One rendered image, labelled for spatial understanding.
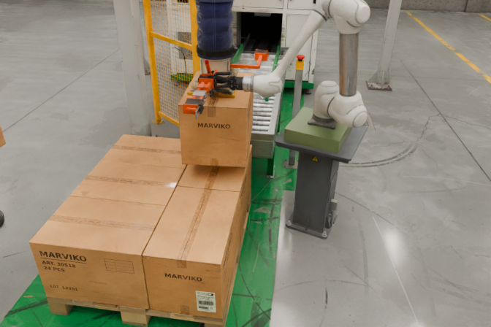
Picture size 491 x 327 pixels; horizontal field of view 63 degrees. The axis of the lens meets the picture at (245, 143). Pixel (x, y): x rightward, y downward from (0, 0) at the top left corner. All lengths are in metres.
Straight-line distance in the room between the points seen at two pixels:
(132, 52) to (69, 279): 2.10
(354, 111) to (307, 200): 0.82
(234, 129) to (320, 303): 1.16
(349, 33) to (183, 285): 1.55
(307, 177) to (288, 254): 0.54
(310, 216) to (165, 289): 1.23
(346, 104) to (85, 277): 1.71
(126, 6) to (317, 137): 2.03
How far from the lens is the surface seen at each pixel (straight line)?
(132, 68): 3.84
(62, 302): 2.61
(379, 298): 2.73
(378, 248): 3.04
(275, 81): 2.20
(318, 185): 2.80
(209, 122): 2.33
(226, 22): 2.37
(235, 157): 2.42
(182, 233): 2.19
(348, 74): 2.32
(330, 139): 2.49
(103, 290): 2.41
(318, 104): 2.57
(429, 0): 12.05
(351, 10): 2.14
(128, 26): 3.74
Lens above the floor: 1.99
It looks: 29 degrees down
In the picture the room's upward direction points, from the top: 1 degrees clockwise
